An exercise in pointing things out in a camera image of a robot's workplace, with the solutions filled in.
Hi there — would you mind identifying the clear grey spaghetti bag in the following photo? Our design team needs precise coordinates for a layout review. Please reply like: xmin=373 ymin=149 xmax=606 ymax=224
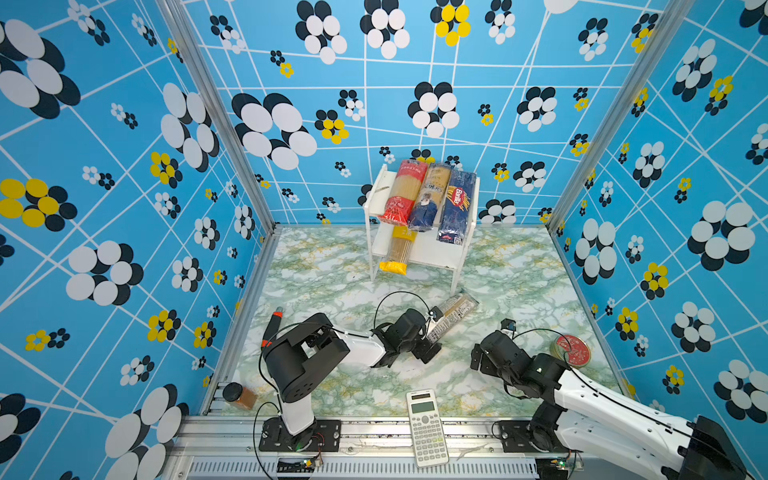
xmin=426 ymin=292 xmax=479 ymax=344

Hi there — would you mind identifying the yellow pasta bag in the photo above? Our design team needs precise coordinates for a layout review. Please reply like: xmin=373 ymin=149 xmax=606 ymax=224
xmin=379 ymin=226 xmax=418 ymax=276

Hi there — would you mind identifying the red spaghetti bag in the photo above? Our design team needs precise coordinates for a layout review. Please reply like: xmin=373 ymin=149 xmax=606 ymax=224
xmin=379 ymin=159 xmax=428 ymax=226

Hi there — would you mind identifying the blue clear spaghetti bag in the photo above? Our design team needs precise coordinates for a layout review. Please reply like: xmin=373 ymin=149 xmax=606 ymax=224
xmin=408 ymin=164 xmax=452 ymax=232

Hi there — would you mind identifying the blue Barilla pasta box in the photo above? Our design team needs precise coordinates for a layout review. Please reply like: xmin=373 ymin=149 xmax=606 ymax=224
xmin=437 ymin=170 xmax=477 ymax=245

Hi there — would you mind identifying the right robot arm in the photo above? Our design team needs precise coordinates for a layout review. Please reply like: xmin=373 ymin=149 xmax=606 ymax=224
xmin=470 ymin=330 xmax=751 ymax=479

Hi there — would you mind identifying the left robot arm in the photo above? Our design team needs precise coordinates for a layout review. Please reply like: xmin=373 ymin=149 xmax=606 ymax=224
xmin=258 ymin=309 xmax=442 ymax=453

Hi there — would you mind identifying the white two-tier shelf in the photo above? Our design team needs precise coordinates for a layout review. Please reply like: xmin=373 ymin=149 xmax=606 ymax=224
xmin=363 ymin=165 xmax=480 ymax=295

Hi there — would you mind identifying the white calculator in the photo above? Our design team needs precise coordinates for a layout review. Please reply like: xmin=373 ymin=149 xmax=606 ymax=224
xmin=406 ymin=390 xmax=449 ymax=468

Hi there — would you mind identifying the red black utility knife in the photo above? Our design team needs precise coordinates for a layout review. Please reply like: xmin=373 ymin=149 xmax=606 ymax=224
xmin=261 ymin=307 xmax=283 ymax=350

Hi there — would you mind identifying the brown spice jar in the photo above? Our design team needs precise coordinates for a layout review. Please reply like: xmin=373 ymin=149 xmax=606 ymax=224
xmin=222 ymin=382 xmax=258 ymax=411

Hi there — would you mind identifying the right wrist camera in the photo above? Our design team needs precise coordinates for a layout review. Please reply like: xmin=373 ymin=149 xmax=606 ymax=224
xmin=500 ymin=318 xmax=517 ymax=334

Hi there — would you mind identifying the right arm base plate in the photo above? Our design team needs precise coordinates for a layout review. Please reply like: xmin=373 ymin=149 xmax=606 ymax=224
xmin=491 ymin=420 xmax=568 ymax=453

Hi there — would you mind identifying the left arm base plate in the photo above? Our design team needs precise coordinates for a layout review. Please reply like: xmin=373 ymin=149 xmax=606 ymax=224
xmin=256 ymin=417 xmax=342 ymax=453

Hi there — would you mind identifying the aluminium front rail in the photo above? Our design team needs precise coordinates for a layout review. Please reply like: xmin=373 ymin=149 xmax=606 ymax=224
xmin=160 ymin=416 xmax=662 ymax=479

